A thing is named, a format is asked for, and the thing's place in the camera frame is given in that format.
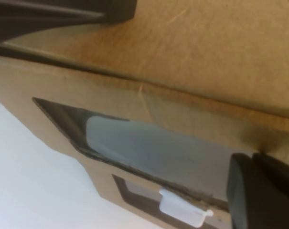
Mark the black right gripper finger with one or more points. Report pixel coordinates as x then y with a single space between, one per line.
263 195

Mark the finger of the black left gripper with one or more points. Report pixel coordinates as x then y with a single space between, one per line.
27 21
120 9

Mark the cardboard drawer with clear window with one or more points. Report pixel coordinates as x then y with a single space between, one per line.
63 81
134 190

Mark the brown cardboard shoe box shell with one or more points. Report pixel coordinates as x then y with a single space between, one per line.
206 47

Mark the white plastic drawer pull tab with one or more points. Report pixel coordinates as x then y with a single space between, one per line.
177 205

